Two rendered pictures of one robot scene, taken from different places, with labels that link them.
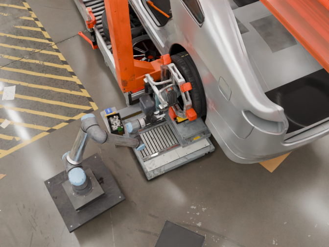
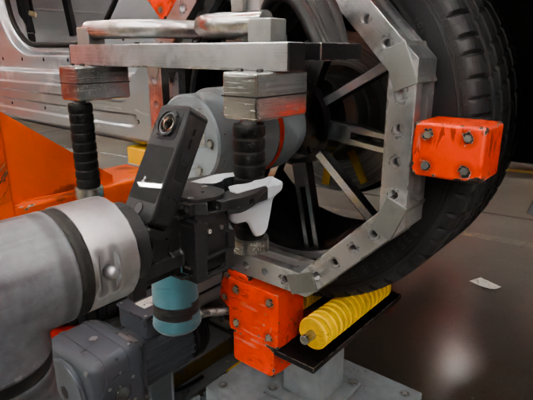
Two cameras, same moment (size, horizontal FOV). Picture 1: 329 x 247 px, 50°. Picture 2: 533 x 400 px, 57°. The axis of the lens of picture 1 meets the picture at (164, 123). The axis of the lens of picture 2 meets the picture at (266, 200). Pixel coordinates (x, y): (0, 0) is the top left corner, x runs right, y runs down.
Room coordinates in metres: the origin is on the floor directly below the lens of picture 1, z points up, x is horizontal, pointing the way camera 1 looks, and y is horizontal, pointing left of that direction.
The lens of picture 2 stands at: (1.38, 0.23, 0.97)
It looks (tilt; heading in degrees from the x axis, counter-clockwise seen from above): 17 degrees down; 336
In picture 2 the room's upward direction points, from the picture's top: straight up
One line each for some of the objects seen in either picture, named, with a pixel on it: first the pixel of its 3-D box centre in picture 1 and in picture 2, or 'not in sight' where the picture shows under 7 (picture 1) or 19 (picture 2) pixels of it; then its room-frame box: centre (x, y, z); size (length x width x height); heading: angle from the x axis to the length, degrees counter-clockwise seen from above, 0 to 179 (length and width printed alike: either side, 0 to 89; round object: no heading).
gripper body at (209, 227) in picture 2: (150, 119); (169, 233); (1.82, 0.14, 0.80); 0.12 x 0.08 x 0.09; 116
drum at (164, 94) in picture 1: (168, 93); (236, 131); (2.10, -0.04, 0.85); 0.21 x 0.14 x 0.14; 116
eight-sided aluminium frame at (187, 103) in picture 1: (175, 90); (266, 125); (2.13, -0.10, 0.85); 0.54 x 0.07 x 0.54; 26
